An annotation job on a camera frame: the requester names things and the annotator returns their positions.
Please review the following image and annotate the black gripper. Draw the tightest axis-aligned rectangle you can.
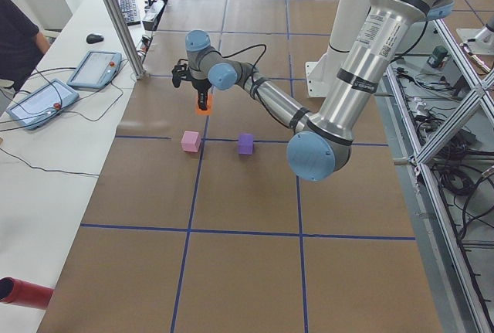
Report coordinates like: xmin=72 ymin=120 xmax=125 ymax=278
xmin=191 ymin=78 xmax=211 ymax=110

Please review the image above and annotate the orange foam cube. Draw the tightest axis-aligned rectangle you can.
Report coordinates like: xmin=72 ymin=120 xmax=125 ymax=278
xmin=195 ymin=93 xmax=215 ymax=115

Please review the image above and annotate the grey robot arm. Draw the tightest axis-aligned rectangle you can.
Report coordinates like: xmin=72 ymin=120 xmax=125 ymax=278
xmin=184 ymin=0 xmax=454 ymax=182

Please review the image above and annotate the light pink foam cube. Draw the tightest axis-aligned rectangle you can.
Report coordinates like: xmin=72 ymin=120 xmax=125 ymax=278
xmin=181 ymin=131 xmax=201 ymax=153

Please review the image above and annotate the dark purple foam cube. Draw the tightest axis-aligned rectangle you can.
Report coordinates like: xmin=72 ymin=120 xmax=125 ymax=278
xmin=237 ymin=133 xmax=254 ymax=155

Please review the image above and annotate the far blue teach pendant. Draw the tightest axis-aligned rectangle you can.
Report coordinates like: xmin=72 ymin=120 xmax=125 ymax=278
xmin=66 ymin=51 xmax=122 ymax=90

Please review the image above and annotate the blue teach pendant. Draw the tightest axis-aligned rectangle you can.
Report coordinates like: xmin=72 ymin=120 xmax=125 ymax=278
xmin=66 ymin=51 xmax=122 ymax=90
xmin=6 ymin=79 xmax=80 ymax=130

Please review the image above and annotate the black keyboard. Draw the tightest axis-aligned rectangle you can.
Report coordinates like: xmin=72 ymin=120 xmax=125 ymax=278
xmin=117 ymin=0 xmax=140 ymax=25

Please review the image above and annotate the black computer mouse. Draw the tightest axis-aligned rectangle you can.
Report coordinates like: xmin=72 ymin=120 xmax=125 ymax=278
xmin=86 ymin=33 xmax=104 ymax=44

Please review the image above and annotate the near blue teach pendant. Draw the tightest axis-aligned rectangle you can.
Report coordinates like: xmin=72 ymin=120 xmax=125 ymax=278
xmin=6 ymin=79 xmax=80 ymax=130

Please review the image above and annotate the person in dark shirt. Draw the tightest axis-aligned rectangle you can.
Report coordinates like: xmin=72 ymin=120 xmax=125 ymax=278
xmin=1 ymin=0 xmax=50 ymax=94

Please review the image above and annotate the red bottle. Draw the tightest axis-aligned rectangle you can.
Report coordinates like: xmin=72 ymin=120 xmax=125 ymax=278
xmin=1 ymin=277 xmax=54 ymax=310

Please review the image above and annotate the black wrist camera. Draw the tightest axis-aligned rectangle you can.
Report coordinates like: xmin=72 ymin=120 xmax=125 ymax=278
xmin=171 ymin=59 xmax=191 ymax=88

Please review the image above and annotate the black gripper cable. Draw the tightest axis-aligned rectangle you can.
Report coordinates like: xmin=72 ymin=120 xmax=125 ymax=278
xmin=222 ymin=43 xmax=269 ymax=75

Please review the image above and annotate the aluminium frame post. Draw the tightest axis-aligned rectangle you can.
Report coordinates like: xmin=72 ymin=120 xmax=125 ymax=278
xmin=103 ymin=0 xmax=146 ymax=80

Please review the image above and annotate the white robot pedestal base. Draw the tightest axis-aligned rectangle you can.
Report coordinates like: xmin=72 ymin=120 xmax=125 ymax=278
xmin=306 ymin=0 xmax=371 ymax=97

